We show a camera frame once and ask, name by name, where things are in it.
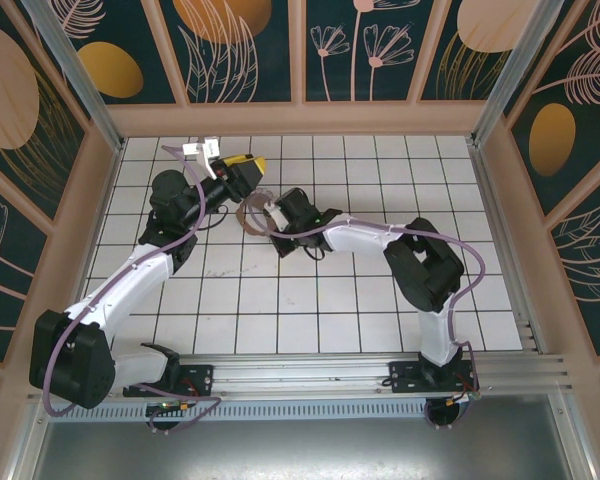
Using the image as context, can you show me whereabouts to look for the small circuit board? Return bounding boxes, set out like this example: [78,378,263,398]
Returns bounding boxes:
[146,399,192,417]

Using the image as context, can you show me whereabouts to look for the aluminium corner post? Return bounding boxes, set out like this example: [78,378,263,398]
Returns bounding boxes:
[469,0,566,149]
[19,0,127,154]

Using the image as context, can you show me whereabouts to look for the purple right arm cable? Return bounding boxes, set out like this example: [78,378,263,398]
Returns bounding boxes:
[249,197,486,430]

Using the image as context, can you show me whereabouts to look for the long aluminium base rail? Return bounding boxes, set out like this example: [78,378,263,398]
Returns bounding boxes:
[27,352,576,404]

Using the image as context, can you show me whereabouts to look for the aluminium side rail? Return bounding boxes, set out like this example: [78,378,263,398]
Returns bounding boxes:
[467,138,551,357]

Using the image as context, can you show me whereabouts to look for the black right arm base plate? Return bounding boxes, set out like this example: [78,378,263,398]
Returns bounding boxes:
[388,359,481,394]

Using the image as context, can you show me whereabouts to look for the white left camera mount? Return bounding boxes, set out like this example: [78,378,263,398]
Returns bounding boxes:
[197,149,219,181]

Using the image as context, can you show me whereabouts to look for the yellow power connector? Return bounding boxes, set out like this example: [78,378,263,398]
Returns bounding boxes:
[442,391,482,407]

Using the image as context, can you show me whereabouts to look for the perforated metal cable tray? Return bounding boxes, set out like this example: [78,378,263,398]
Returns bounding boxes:
[47,402,431,421]

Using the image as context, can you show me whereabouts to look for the silver metal chain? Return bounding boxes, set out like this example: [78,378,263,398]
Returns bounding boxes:
[233,186,281,237]

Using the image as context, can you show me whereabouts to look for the grey metal sheet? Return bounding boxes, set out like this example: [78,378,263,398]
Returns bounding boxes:
[9,394,596,480]

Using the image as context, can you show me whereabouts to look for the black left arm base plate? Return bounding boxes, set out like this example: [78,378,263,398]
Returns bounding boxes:
[123,363,215,399]

